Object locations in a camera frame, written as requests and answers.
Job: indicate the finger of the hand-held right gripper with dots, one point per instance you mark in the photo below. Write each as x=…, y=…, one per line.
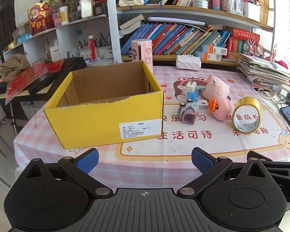
x=285, y=168

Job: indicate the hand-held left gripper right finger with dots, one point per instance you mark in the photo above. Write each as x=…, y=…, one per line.
x=203, y=160

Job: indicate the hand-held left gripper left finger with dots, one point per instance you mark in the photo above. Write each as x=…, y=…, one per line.
x=87, y=160

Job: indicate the yellow cardboard box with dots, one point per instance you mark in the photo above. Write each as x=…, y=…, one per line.
x=99, y=123

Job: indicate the small blue toy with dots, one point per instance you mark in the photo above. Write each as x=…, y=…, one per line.
x=192, y=96

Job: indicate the teal plastic clip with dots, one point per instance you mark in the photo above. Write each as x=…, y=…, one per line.
x=201, y=91

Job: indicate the white charger plug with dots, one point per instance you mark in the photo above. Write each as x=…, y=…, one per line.
x=191, y=88

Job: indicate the pink plush toy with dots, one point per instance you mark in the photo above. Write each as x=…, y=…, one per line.
x=218, y=87

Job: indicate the pink printed tablecloth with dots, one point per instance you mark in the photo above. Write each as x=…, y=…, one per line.
x=183, y=140

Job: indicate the grey toy car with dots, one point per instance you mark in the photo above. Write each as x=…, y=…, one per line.
x=187, y=112

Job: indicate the white power strip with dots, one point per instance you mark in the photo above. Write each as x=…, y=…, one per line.
x=288, y=94

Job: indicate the yellow tape roll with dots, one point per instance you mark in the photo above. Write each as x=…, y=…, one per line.
x=246, y=100

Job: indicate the white ribbon roll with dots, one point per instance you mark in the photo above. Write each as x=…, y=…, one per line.
x=263, y=90

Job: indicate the flat black box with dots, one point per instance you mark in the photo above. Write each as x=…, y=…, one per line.
x=42, y=82

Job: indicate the black electronic keyboard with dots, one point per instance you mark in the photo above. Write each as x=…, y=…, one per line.
x=72, y=64

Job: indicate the white quilted pouch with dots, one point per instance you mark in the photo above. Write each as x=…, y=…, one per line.
x=188, y=62

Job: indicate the stack of papers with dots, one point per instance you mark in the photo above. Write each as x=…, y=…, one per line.
x=263, y=70

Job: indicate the orange and white box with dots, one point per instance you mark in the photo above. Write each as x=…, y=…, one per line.
x=207, y=56
x=214, y=49

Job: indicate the red paper packets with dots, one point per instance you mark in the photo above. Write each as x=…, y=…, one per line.
x=24, y=77

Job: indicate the white pen holder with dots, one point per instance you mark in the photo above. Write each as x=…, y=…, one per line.
x=85, y=54
x=105, y=52

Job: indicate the small blue white box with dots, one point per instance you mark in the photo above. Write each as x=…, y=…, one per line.
x=73, y=53

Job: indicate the white paper bag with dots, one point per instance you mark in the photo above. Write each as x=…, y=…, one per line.
x=54, y=53

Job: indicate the red tassel ornament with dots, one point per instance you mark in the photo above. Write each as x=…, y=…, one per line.
x=92, y=48

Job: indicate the brown cloth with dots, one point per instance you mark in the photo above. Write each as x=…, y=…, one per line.
x=13, y=66

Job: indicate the pink cylinder dispenser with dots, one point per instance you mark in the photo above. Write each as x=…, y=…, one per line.
x=141, y=50

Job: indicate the long row of colourful books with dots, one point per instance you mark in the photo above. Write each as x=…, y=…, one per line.
x=169, y=37

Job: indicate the red book set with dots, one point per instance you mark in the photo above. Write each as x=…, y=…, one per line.
x=244, y=37

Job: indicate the white bookshelf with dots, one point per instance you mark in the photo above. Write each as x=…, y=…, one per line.
x=112, y=29

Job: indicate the gold ribbon roll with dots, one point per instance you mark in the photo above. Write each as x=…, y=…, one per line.
x=12, y=45

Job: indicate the light blue tissue pack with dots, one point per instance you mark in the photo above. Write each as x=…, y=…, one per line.
x=24, y=38

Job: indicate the white tube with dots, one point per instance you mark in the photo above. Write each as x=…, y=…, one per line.
x=176, y=21

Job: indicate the flat lying books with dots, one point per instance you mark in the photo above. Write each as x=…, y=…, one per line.
x=131, y=25

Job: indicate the small pink box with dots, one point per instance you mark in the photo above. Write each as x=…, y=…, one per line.
x=56, y=19

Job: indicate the white bottle yellow label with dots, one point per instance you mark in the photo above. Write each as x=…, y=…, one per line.
x=64, y=15

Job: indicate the dark glass jar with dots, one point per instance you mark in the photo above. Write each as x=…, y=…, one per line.
x=99, y=9

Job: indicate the white carton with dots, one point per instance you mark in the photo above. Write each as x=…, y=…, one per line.
x=85, y=4

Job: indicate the white pen container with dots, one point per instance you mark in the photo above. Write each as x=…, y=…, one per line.
x=251, y=12

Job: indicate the row of yellow books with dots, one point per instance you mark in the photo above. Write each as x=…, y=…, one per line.
x=264, y=4

